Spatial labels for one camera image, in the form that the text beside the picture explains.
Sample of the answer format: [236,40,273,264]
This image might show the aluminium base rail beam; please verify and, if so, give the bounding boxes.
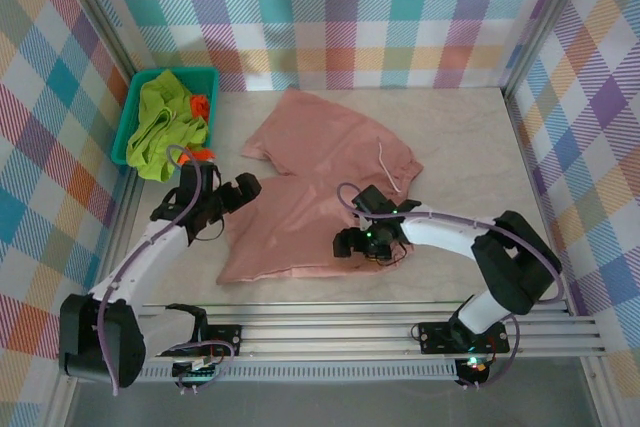
[53,299,609,363]

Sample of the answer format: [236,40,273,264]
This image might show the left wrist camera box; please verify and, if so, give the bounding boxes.
[178,161,221,192]

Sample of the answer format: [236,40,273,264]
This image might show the pink shorts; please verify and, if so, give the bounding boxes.
[215,87,426,286]

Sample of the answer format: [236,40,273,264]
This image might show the orange shorts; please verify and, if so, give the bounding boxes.
[187,93,217,163]

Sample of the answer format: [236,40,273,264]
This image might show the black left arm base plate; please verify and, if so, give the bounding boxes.
[151,324,244,358]

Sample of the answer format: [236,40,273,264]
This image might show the aluminium frame post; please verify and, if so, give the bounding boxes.
[502,0,601,98]
[49,0,139,79]

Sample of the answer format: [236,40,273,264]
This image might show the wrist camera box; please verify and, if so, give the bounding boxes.
[351,184,396,219]
[178,161,221,192]

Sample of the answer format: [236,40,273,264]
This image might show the lime green shorts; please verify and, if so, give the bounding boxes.
[124,70,210,183]

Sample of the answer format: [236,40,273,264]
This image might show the teal plastic basket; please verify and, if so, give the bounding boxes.
[110,66,221,168]

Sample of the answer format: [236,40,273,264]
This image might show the grey slotted cable duct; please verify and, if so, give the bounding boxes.
[77,364,461,383]

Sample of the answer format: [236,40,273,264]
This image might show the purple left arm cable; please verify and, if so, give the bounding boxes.
[97,144,236,396]

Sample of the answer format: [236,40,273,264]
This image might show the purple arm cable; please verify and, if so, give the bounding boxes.
[97,144,236,396]
[335,182,566,391]

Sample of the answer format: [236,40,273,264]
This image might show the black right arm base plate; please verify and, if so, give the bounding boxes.
[417,320,511,354]

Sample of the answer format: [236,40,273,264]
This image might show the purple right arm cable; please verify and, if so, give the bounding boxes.
[335,182,566,391]

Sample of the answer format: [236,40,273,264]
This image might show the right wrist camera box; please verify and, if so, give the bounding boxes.
[351,184,396,219]

